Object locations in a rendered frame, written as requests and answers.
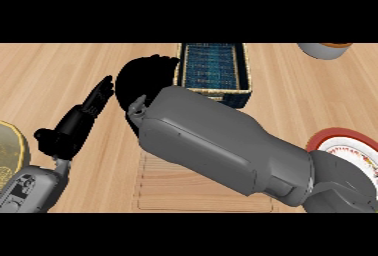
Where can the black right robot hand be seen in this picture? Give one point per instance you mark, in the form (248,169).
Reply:
(141,80)

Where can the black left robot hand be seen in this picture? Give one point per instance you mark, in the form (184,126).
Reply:
(75,128)

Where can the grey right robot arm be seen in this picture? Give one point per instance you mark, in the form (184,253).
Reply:
(231,150)

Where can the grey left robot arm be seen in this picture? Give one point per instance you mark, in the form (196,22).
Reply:
(30,188)

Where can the blue wicker basket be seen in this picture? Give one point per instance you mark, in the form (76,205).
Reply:
(215,71)

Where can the wooden cutting board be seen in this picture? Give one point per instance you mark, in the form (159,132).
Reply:
(187,190)

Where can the yellow round plate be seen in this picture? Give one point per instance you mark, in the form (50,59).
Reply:
(11,156)

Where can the grey round pot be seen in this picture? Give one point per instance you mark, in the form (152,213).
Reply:
(326,50)

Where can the red rimmed white plate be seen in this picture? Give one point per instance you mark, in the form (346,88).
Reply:
(352,150)

